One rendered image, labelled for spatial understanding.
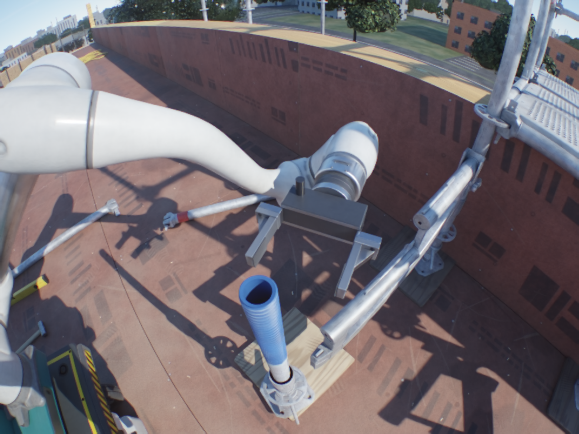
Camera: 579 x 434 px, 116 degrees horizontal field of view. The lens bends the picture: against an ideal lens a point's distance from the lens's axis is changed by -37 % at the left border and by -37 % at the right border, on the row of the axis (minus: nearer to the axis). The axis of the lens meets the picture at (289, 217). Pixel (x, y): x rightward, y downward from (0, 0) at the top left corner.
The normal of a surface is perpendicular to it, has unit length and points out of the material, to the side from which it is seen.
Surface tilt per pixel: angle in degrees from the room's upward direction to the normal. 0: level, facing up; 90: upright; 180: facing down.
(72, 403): 0
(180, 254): 0
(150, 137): 85
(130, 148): 98
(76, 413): 0
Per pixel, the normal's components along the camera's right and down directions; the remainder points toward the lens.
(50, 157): 0.39, 0.78
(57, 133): 0.70, 0.31
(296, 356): -0.03, -0.68
